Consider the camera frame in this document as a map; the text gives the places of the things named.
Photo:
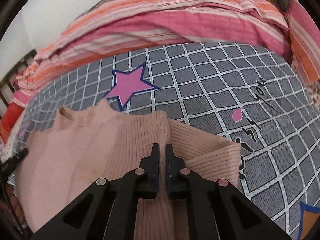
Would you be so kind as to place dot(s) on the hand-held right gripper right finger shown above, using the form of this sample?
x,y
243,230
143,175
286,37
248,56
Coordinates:
x,y
170,160

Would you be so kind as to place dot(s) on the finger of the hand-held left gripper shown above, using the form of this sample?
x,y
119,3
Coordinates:
x,y
18,157

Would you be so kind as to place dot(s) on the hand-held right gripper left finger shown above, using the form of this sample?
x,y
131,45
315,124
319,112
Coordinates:
x,y
155,160

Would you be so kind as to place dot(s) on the pink ribbed sweater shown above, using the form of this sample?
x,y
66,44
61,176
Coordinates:
x,y
87,150

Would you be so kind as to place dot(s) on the red pillow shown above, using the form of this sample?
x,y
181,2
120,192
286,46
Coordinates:
x,y
10,117

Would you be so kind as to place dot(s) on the grey checked star quilt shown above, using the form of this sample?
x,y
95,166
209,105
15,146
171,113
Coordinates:
x,y
212,85

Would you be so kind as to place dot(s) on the pink orange striped quilt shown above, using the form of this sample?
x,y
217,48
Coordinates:
x,y
162,27

